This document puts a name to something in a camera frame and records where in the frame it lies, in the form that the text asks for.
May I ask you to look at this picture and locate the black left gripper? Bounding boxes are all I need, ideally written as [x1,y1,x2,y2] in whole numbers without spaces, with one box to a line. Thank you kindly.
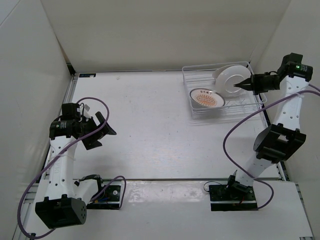
[78,111,116,150]

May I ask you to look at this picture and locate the white wire dish rack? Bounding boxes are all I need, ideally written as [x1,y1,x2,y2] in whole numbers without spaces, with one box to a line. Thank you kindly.
[182,61,267,117]

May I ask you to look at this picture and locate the white green-rimmed plate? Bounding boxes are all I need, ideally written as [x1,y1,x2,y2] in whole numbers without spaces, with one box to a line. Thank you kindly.
[212,64,247,80]

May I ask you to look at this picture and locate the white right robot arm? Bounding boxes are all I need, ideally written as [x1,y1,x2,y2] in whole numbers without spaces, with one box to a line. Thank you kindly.
[224,53,313,200]

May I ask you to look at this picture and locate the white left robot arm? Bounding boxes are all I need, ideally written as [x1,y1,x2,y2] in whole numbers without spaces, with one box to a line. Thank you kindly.
[35,103,116,230]

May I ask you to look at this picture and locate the blue corner label sticker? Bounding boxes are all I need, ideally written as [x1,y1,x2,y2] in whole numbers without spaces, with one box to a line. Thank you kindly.
[78,73,97,78]

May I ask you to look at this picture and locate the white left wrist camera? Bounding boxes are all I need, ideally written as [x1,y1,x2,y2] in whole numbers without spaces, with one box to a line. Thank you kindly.
[80,103,91,119]

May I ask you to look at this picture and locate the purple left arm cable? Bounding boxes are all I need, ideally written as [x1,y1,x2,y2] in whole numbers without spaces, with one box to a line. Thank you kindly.
[16,96,127,238]

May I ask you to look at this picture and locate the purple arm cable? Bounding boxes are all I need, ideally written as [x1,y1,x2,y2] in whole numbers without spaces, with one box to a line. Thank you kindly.
[222,82,320,209]
[16,96,127,238]

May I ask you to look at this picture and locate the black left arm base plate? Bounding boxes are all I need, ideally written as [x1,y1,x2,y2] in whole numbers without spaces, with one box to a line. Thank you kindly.
[86,177,127,210]

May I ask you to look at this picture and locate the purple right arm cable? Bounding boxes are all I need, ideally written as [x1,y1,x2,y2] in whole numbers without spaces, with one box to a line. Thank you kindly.
[222,82,320,209]

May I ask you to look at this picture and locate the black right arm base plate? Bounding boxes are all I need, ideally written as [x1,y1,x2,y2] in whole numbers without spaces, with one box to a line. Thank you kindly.
[208,184,258,212]

